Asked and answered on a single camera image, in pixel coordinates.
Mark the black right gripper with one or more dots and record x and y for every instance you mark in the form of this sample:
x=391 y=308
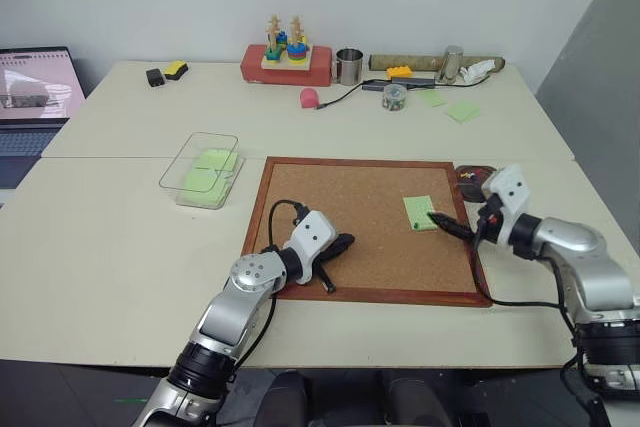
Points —
x=491 y=219

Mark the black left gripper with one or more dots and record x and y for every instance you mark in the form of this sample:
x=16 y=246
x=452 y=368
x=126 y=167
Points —
x=334 y=249

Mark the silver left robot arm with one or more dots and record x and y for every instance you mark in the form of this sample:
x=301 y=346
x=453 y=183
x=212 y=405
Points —
x=235 y=307

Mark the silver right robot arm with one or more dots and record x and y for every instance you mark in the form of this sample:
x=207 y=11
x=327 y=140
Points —
x=585 y=267

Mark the dark round tray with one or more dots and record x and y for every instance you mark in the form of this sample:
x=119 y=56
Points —
x=470 y=189

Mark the clear jar of pushpins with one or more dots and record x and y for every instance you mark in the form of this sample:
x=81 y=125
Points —
x=394 y=98

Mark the green sticky note stack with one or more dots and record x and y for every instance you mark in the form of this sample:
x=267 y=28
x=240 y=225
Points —
x=217 y=159
x=202 y=187

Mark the clear plastic box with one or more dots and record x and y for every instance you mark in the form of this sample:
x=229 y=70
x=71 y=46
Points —
x=200 y=147

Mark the grey usb hub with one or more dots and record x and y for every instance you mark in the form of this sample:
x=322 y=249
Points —
x=420 y=81

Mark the crumpled white paper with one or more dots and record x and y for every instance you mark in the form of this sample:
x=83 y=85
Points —
x=475 y=71

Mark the metal cup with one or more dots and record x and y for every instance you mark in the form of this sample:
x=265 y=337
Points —
x=450 y=64

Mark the yellow toy brick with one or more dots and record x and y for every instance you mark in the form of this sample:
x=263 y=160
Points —
x=399 y=72

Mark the pink plastic block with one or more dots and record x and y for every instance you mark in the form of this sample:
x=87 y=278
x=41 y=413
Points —
x=309 y=99

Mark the brown cardboard tube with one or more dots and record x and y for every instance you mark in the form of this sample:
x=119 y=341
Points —
x=400 y=61

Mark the metal mug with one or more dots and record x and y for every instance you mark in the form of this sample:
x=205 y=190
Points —
x=348 y=67

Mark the red brick block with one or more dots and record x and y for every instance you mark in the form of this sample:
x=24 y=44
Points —
x=320 y=64

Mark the wooden stacking toy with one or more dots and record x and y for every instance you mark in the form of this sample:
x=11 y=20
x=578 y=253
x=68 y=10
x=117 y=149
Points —
x=287 y=52

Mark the yellow and black sponge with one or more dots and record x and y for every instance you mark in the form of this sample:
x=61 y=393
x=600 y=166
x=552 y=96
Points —
x=176 y=70

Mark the black power adapter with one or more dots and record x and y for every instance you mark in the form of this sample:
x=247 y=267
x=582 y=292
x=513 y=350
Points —
x=155 y=78

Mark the open laptop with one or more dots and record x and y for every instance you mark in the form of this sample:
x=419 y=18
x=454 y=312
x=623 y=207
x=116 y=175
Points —
x=30 y=97

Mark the cork board with wooden frame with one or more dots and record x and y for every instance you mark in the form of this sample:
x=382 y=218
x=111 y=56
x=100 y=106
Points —
x=350 y=227

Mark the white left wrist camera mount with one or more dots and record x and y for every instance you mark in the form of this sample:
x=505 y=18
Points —
x=312 y=234

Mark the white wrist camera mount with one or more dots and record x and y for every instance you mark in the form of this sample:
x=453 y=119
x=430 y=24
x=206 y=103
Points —
x=312 y=234
x=511 y=197

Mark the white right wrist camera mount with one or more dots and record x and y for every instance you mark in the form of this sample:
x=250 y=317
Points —
x=511 y=197

